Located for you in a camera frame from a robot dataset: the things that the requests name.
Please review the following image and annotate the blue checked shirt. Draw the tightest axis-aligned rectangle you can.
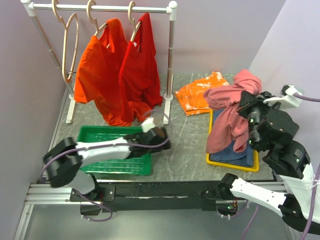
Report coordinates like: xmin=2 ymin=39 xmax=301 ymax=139
xmin=206 ymin=105 xmax=254 ymax=167

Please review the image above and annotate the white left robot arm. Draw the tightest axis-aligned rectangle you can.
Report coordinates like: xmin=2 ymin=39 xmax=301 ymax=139
xmin=43 ymin=126 xmax=171 ymax=201

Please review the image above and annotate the aluminium frame rail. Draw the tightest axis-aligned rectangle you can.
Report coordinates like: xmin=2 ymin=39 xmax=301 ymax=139
xmin=13 ymin=183 xmax=90 ymax=240

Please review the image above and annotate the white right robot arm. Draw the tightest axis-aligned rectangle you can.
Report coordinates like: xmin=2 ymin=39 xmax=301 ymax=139
xmin=216 ymin=91 xmax=320 ymax=239

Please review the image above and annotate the yellow plastic tray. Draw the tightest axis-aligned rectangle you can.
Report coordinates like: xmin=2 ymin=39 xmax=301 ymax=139
xmin=205 ymin=109 xmax=260 ymax=172

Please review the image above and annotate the beige hanger with red shirt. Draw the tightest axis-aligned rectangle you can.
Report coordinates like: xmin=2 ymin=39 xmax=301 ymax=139
xmin=127 ymin=0 xmax=141 ymax=43

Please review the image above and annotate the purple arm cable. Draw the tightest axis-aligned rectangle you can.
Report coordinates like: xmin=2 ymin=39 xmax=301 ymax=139
xmin=241 ymin=93 xmax=320 ymax=240
xmin=41 ymin=109 xmax=171 ymax=176

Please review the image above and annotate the empty beige hanger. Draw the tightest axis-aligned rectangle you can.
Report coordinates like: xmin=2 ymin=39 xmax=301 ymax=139
xmin=51 ymin=0 xmax=79 ymax=84

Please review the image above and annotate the beige hanger with orange shirt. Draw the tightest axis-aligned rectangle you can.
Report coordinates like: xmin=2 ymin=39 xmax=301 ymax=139
xmin=86 ymin=0 xmax=111 ymax=37

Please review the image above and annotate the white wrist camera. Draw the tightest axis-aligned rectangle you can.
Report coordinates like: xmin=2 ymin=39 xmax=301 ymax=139
xmin=141 ymin=117 xmax=156 ymax=133
xmin=263 ymin=84 xmax=304 ymax=110

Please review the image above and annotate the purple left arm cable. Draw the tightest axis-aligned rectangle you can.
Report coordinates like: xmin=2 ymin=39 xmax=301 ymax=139
xmin=41 ymin=109 xmax=171 ymax=176

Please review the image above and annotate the red t shirt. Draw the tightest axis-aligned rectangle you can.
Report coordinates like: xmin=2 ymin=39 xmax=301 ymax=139
xmin=118 ymin=13 xmax=163 ymax=125

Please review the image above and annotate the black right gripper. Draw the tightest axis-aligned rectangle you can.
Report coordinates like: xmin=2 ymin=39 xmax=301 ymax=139
xmin=232 ymin=88 xmax=278 ymax=147

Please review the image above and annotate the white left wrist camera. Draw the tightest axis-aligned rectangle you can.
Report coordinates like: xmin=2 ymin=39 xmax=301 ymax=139
xmin=141 ymin=117 xmax=156 ymax=133

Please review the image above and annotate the orange t shirt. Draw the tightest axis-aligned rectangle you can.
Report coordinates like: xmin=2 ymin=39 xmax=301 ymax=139
xmin=74 ymin=18 xmax=149 ymax=126

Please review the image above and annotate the white clothes rack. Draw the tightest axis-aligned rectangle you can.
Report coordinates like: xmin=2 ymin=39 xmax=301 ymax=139
xmin=21 ymin=0 xmax=178 ymax=125

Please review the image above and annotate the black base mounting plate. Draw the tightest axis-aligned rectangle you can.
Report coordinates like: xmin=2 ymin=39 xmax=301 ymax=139
xmin=69 ymin=181 xmax=247 ymax=213

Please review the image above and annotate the dusty pink t shirt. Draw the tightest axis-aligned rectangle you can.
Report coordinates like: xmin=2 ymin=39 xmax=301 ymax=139
xmin=203 ymin=69 xmax=262 ymax=154

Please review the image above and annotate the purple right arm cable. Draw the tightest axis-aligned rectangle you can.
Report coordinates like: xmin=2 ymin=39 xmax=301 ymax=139
xmin=241 ymin=93 xmax=320 ymax=240

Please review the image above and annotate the orange white patterned shirt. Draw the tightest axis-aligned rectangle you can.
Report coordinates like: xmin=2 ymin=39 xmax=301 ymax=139
xmin=175 ymin=71 xmax=229 ymax=116

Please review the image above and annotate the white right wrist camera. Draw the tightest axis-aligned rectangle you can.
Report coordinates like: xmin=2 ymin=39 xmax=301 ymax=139
xmin=263 ymin=84 xmax=304 ymax=110

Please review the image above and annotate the green plastic tray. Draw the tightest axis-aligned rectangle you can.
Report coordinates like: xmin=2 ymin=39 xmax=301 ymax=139
xmin=77 ymin=125 xmax=153 ymax=176

